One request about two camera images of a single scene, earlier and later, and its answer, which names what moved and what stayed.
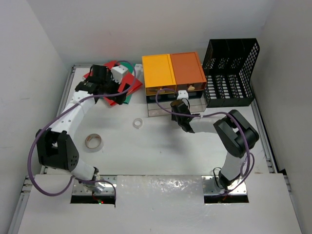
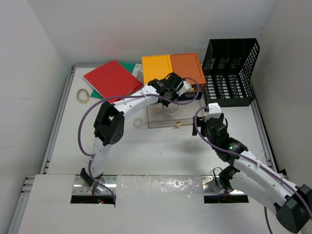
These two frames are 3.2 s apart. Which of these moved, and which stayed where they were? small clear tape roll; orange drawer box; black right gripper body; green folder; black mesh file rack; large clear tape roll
Moved: large clear tape roll; black right gripper body
Stayed: small clear tape roll; orange drawer box; black mesh file rack; green folder
